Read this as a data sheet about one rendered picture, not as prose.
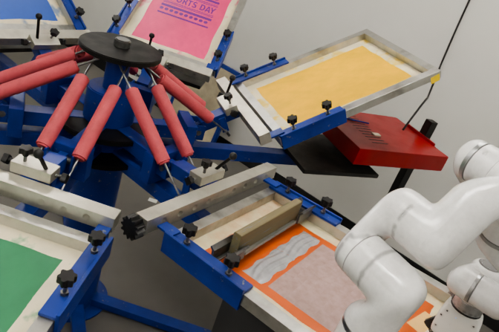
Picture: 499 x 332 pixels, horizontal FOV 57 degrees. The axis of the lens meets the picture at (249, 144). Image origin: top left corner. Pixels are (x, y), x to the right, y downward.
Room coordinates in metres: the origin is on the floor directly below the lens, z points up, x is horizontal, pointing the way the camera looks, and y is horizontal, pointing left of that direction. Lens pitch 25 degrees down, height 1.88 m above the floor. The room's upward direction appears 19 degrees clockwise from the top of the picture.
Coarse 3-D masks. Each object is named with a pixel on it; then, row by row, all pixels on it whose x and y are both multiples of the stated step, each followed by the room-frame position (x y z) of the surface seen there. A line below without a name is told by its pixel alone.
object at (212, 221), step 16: (272, 192) 1.54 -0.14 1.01; (224, 208) 1.33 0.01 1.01; (240, 208) 1.36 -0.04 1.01; (208, 224) 1.21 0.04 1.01; (320, 224) 1.45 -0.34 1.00; (192, 240) 1.16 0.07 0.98; (432, 288) 1.24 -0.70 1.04; (448, 288) 1.25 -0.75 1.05; (256, 304) 0.93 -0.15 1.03; (272, 304) 0.94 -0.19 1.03; (272, 320) 0.90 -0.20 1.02; (288, 320) 0.90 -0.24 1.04
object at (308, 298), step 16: (256, 256) 1.17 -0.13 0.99; (240, 272) 1.07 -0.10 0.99; (288, 272) 1.14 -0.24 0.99; (304, 272) 1.16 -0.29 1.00; (272, 288) 1.05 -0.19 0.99; (288, 288) 1.07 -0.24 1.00; (304, 288) 1.09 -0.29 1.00; (320, 288) 1.11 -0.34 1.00; (288, 304) 1.00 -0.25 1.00; (304, 304) 1.02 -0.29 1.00; (320, 304) 1.04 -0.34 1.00; (336, 304) 1.06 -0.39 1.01; (304, 320) 0.96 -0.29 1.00; (320, 320) 0.97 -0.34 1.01; (336, 320) 0.99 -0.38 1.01
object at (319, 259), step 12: (288, 228) 1.38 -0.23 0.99; (300, 228) 1.40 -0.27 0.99; (276, 240) 1.29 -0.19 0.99; (288, 240) 1.31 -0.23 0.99; (324, 240) 1.37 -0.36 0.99; (312, 252) 1.28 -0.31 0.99; (324, 252) 1.30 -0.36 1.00; (300, 264) 1.19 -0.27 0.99; (312, 264) 1.21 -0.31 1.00; (324, 264) 1.23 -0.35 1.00; (336, 264) 1.25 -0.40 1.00; (324, 276) 1.17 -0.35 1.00; (336, 276) 1.19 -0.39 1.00; (336, 288) 1.13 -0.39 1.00; (348, 288) 1.15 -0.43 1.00; (420, 312) 1.13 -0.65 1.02
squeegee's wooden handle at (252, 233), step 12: (288, 204) 1.36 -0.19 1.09; (300, 204) 1.40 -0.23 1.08; (264, 216) 1.24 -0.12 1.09; (276, 216) 1.27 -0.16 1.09; (288, 216) 1.34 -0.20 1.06; (252, 228) 1.16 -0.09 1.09; (264, 228) 1.21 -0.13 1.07; (276, 228) 1.28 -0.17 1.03; (240, 240) 1.10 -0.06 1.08; (252, 240) 1.16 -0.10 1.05
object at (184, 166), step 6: (180, 162) 1.47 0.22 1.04; (186, 162) 1.49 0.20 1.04; (174, 168) 1.44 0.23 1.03; (180, 168) 1.43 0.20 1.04; (186, 168) 1.44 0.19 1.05; (192, 168) 1.46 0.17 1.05; (174, 174) 1.44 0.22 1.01; (180, 174) 1.43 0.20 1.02; (186, 174) 1.41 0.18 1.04; (180, 180) 1.42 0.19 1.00; (216, 180) 1.41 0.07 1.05; (192, 186) 1.39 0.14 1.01; (198, 186) 1.38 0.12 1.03
